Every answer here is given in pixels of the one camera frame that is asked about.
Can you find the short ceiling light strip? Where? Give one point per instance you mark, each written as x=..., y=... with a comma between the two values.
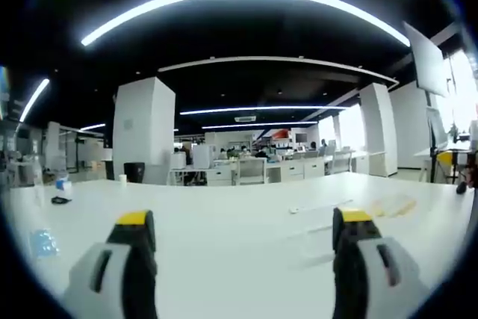
x=34, y=99

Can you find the hanging flat monitor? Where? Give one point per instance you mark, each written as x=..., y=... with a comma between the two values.
x=427, y=61

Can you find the blue and white packet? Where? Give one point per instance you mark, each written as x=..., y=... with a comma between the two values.
x=63, y=184

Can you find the white paper cup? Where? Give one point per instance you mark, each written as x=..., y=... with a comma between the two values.
x=122, y=179

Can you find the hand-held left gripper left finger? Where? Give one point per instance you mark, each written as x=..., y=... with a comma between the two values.
x=112, y=259

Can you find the small black round object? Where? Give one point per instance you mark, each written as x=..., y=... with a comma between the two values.
x=461, y=187

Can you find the row of white office desks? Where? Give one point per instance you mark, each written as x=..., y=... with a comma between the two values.
x=284, y=169

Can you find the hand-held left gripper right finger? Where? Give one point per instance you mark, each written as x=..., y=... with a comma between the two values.
x=373, y=263

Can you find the blue patterned plastic bag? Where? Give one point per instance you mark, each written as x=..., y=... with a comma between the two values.
x=44, y=244

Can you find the yellow chair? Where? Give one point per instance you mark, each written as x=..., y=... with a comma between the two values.
x=450, y=164

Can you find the small black flat object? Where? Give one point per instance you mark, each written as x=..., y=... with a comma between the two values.
x=61, y=200

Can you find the yellowish clear plastic bag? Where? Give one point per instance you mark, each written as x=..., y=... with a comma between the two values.
x=394, y=207

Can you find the black waste bin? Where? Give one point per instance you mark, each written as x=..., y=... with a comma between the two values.
x=134, y=172

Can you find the white small fridge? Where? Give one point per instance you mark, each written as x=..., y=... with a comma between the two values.
x=202, y=157

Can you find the clear plastic water bottle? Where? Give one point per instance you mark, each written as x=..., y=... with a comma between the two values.
x=38, y=181

